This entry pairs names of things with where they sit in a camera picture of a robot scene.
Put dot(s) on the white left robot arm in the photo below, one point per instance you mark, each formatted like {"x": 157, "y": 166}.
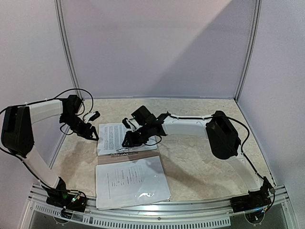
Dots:
{"x": 17, "y": 136}

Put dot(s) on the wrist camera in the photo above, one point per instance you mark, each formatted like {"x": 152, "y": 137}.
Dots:
{"x": 91, "y": 116}
{"x": 129, "y": 124}

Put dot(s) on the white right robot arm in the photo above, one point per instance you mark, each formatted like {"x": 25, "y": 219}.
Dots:
{"x": 224, "y": 140}

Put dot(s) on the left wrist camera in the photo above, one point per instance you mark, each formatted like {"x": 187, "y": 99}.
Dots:
{"x": 91, "y": 116}

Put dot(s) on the pink paper folder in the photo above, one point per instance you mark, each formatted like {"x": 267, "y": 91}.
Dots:
{"x": 108, "y": 159}

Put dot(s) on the aluminium frame right post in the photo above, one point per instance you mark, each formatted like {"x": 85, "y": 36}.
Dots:
{"x": 249, "y": 50}

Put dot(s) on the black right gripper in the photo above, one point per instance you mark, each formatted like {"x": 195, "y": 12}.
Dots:
{"x": 133, "y": 137}

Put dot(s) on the metal folder clip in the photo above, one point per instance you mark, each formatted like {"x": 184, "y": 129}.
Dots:
{"x": 123, "y": 152}

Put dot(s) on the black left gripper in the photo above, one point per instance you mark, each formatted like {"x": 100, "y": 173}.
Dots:
{"x": 88, "y": 135}

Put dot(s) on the white paper stack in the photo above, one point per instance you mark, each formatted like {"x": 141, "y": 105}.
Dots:
{"x": 111, "y": 137}

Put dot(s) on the aluminium front rail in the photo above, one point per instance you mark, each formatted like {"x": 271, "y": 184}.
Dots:
{"x": 201, "y": 214}

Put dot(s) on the aluminium frame left post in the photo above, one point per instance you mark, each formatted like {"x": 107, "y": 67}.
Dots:
{"x": 65, "y": 45}

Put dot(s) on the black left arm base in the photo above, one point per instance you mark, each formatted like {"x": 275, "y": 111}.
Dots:
{"x": 68, "y": 199}

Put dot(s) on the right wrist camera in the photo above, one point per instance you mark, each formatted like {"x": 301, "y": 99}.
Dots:
{"x": 129, "y": 124}

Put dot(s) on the aluminium frame post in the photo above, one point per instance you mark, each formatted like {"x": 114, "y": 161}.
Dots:
{"x": 249, "y": 50}
{"x": 65, "y": 45}

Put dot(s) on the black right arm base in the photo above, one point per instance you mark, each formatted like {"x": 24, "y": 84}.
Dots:
{"x": 255, "y": 200}

